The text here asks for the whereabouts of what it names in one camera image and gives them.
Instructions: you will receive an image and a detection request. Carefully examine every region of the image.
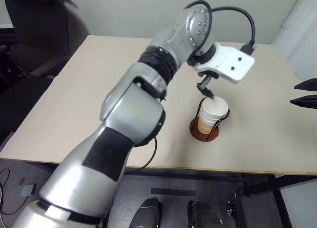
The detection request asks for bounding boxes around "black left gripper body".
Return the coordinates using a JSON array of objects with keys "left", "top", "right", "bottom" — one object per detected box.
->
[{"left": 198, "top": 71, "right": 220, "bottom": 82}]

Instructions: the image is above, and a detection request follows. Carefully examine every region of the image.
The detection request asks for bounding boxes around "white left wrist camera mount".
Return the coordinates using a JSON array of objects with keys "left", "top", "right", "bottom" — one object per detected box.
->
[{"left": 192, "top": 42, "right": 255, "bottom": 84}]

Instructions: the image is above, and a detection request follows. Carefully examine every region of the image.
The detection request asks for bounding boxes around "white wall conduit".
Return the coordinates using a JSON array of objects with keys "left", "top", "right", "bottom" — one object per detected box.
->
[{"left": 281, "top": 0, "right": 309, "bottom": 29}]

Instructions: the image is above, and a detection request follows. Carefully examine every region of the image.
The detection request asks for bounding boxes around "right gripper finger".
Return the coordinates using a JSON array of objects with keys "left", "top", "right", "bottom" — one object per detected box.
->
[
  {"left": 294, "top": 78, "right": 317, "bottom": 91},
  {"left": 289, "top": 95, "right": 317, "bottom": 107}
]

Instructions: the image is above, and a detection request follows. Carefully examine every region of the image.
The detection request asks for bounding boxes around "black floor tape strip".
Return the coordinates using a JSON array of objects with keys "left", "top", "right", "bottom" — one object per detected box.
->
[{"left": 151, "top": 188, "right": 196, "bottom": 196}]

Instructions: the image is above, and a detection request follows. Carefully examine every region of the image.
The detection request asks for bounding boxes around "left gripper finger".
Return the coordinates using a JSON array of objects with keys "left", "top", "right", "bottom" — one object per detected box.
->
[{"left": 197, "top": 76, "right": 215, "bottom": 100}]

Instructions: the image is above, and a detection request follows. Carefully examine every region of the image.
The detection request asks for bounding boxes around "small grey floor pad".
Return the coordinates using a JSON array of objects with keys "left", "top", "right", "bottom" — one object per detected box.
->
[{"left": 21, "top": 184, "right": 37, "bottom": 197}]

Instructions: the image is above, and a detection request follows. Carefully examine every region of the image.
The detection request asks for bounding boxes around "black left elbow cable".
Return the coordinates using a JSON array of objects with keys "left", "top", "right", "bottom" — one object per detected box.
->
[{"left": 125, "top": 136, "right": 158, "bottom": 175}]

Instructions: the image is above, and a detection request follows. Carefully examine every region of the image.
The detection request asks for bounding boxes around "dark rounded shape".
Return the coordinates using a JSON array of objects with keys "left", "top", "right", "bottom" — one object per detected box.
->
[{"left": 131, "top": 197, "right": 163, "bottom": 228}]

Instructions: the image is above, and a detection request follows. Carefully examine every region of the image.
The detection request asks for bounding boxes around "thin floor cable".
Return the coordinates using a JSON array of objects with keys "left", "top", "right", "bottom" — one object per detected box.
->
[{"left": 0, "top": 168, "right": 34, "bottom": 216}]

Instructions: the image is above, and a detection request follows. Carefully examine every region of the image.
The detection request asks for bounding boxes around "black office chair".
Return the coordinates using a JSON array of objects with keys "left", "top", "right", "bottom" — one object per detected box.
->
[{"left": 0, "top": 0, "right": 90, "bottom": 78}]

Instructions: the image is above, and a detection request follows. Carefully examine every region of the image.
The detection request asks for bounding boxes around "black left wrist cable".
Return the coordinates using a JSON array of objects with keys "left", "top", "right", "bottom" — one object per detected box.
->
[{"left": 210, "top": 6, "right": 257, "bottom": 56}]

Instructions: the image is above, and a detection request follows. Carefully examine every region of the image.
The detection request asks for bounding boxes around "cup holder with wooden base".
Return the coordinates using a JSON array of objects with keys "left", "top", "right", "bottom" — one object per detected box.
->
[{"left": 189, "top": 99, "right": 231, "bottom": 142}]

